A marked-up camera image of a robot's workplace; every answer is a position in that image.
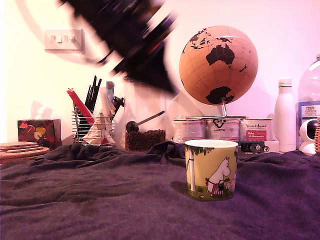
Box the black coffee scoop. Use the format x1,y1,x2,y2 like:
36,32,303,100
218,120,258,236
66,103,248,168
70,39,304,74
125,110,166,133

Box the coffee beans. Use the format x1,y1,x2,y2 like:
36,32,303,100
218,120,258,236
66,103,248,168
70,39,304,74
124,129,166,152

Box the clear jar with white lid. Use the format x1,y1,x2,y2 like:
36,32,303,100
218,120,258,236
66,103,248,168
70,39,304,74
122,76,168,152

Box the blue orange packet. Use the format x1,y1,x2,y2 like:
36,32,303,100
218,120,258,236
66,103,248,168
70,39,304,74
105,80,115,105

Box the white paper sleeve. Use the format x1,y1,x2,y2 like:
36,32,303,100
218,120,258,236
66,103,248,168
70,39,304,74
99,86,113,118

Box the black stick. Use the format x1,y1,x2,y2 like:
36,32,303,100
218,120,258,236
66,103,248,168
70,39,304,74
89,75,98,112
92,78,103,113
84,84,92,107

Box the cork globe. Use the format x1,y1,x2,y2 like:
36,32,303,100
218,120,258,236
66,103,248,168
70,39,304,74
178,25,259,106

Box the pink label tin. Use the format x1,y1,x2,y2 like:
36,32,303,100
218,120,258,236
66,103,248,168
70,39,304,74
172,118,206,144

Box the red paper packet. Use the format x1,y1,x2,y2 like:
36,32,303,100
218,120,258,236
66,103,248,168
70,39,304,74
66,87,95,125

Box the metal globe stand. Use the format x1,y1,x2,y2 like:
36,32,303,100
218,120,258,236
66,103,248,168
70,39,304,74
199,97,228,119

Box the crumpled white paper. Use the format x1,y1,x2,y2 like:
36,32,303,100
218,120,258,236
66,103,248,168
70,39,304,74
81,119,113,146

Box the yellow cartoon print mug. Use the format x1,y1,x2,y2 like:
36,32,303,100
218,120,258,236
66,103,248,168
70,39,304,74
184,139,239,202

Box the white pot pink label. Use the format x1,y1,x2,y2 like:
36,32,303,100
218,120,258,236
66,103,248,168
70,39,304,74
238,118,277,142

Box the floral tissue box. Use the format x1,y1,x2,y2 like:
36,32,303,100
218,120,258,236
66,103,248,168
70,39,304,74
17,119,62,151

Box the small black box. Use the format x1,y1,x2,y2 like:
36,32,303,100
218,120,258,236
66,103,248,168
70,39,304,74
238,140,266,153

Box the white tissue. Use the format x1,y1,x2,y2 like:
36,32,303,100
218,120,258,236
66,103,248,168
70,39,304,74
28,98,53,120

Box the dark blue cloth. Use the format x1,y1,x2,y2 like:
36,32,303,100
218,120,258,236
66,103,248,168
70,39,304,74
0,141,320,240

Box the white metal bottle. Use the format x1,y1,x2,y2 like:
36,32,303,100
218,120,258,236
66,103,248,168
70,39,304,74
273,77,297,154

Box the small white box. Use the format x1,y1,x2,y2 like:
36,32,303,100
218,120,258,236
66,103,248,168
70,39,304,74
263,139,280,153

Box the square cork coaster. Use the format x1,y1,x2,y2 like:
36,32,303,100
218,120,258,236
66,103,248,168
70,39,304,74
0,141,38,148
0,145,45,152

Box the round cork trivet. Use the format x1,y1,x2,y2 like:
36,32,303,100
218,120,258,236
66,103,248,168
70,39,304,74
0,146,50,163

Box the large clear water bottle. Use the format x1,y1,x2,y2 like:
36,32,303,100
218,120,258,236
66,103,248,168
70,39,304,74
296,52,320,151

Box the wicker basket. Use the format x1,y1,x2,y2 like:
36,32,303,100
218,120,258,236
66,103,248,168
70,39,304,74
314,116,320,154

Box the brown handled tool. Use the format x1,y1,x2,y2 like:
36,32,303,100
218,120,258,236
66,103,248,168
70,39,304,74
111,96,125,116

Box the wire utensil rack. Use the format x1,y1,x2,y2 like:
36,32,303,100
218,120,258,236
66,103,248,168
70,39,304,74
71,106,117,148

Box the white wall light switch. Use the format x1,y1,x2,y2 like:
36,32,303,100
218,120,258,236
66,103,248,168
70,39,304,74
43,28,85,54

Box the small white round camera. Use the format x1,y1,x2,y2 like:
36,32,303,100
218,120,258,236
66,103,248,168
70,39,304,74
298,118,320,156

